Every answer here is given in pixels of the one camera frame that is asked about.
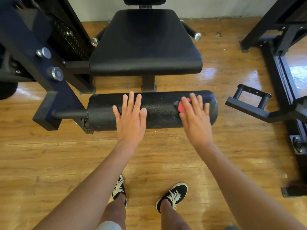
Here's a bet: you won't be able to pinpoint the person's left hand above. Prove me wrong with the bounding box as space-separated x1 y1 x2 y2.
112 91 147 148

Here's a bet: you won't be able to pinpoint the person's right hand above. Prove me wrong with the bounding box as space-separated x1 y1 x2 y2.
179 92 214 149

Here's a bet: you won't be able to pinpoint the pink cleaning cloth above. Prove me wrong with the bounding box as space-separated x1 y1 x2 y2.
177 97 192 114

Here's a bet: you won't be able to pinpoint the person's left forearm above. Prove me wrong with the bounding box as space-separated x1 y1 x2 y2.
34 140 140 230

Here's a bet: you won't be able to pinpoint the person's right forearm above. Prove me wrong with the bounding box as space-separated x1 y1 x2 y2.
197 140 307 230

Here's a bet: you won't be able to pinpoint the person's left black shoe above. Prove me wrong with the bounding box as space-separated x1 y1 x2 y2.
111 174 129 207

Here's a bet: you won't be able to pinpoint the person's black shoe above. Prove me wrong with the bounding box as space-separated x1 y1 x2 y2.
111 174 129 207
155 182 189 214

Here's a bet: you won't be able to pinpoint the person's right black shoe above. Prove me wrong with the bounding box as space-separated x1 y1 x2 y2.
155 182 189 214

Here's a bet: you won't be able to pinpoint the person's left leg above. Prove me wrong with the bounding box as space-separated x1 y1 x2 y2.
98 193 127 230

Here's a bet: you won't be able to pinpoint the person's leg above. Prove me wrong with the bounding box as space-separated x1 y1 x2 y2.
161 200 192 230
98 193 127 230

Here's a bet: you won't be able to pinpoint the person's right leg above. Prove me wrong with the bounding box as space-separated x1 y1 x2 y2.
161 200 192 230

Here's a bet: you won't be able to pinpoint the person's white shorts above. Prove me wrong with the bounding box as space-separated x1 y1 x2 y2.
97 221 123 230

